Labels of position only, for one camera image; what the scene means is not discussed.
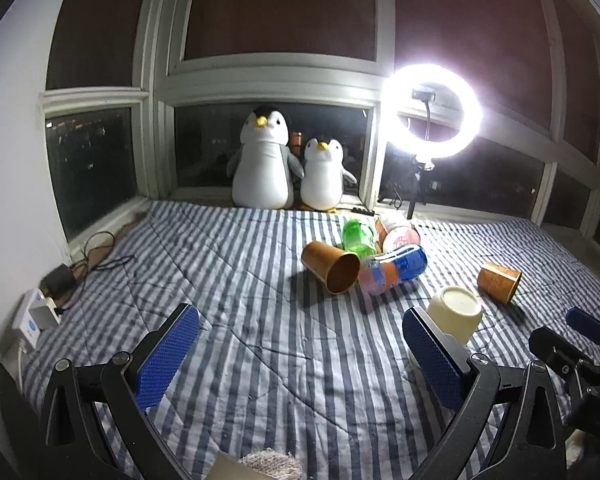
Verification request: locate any black phone holder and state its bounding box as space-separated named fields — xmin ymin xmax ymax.
xmin=412 ymin=87 xmax=439 ymax=142

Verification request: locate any black tripod stand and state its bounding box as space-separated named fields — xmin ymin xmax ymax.
xmin=404 ymin=157 xmax=437 ymax=219

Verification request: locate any striped blanket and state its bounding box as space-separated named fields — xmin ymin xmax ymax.
xmin=22 ymin=200 xmax=600 ymax=480

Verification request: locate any white plug adapter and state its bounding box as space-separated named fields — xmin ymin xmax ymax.
xmin=28 ymin=297 xmax=60 ymax=332

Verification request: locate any pink and white bottle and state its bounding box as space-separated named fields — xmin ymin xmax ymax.
xmin=374 ymin=211 xmax=422 ymax=255

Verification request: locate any small brown cup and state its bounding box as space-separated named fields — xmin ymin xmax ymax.
xmin=476 ymin=261 xmax=523 ymax=306

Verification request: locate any ring light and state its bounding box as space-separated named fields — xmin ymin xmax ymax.
xmin=382 ymin=62 xmax=483 ymax=161

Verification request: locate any large penguin plush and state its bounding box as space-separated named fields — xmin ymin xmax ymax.
xmin=226 ymin=104 xmax=304 ymax=209

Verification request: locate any green plastic bottle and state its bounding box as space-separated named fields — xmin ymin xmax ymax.
xmin=341 ymin=218 xmax=379 ymax=261

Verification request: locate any grey knit cloth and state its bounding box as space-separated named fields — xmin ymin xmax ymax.
xmin=237 ymin=452 xmax=304 ymax=480

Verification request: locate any white window frame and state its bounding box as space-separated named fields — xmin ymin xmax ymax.
xmin=39 ymin=0 xmax=600 ymax=241

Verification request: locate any large brown cup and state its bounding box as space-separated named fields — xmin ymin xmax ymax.
xmin=300 ymin=240 xmax=362 ymax=296

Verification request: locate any white power strip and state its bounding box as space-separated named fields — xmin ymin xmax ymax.
xmin=0 ymin=288 xmax=61 ymax=353

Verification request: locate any cream cup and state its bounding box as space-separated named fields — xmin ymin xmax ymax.
xmin=408 ymin=286 xmax=484 ymax=368

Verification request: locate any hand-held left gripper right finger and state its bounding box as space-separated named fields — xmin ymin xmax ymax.
xmin=402 ymin=305 xmax=567 ymax=480

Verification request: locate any black cable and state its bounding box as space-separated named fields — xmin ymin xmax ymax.
xmin=55 ymin=231 xmax=137 ymax=311

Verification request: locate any small penguin plush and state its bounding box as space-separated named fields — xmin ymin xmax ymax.
xmin=299 ymin=138 xmax=358 ymax=212

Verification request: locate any black power adapter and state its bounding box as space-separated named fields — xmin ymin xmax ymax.
xmin=40 ymin=265 xmax=77 ymax=297

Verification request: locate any blue and orange bottle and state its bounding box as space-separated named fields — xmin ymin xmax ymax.
xmin=358 ymin=245 xmax=429 ymax=294

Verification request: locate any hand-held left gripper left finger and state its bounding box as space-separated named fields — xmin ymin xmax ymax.
xmin=40 ymin=303 xmax=201 ymax=480

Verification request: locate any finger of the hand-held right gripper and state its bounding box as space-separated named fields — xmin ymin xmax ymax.
xmin=566 ymin=307 xmax=600 ymax=347
xmin=528 ymin=327 xmax=598 ymax=386

